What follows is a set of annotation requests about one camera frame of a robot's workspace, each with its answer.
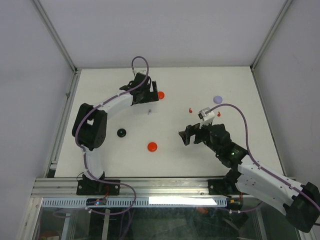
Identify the aluminium frame post right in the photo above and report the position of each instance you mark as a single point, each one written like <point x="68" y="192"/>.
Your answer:
<point x="272" y="31"/>

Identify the black earbud charging case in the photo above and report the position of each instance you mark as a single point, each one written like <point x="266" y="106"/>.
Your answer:
<point x="121" y="132"/>

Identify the aluminium frame post left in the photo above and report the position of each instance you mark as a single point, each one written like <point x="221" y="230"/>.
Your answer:
<point x="39" y="8"/>

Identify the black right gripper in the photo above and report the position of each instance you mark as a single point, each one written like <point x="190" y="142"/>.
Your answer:
<point x="190" y="130"/>

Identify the aluminium frame post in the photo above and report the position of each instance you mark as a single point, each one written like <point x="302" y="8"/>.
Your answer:
<point x="272" y="31"/>
<point x="39" y="8"/>

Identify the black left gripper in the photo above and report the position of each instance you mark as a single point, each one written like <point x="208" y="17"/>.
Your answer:
<point x="151" y="96"/>

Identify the grey slotted cable tray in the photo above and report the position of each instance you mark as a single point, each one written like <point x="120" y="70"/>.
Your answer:
<point x="139" y="202"/>

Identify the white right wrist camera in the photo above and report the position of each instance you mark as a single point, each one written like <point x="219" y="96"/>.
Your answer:
<point x="206" y="117"/>

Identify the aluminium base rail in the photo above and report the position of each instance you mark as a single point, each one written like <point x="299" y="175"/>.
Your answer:
<point x="144" y="187"/>

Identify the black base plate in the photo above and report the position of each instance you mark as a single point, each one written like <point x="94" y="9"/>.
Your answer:
<point x="88" y="187"/>
<point x="221" y="187"/>

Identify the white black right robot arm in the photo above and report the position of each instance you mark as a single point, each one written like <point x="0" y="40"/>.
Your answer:
<point x="299" y="203"/>

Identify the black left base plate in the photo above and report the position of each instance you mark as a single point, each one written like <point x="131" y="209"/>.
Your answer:
<point x="88" y="187"/>

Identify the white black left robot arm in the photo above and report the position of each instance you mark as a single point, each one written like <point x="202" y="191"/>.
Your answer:
<point x="90" y="126"/>

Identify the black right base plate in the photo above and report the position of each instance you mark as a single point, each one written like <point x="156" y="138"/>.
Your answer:
<point x="221" y="187"/>

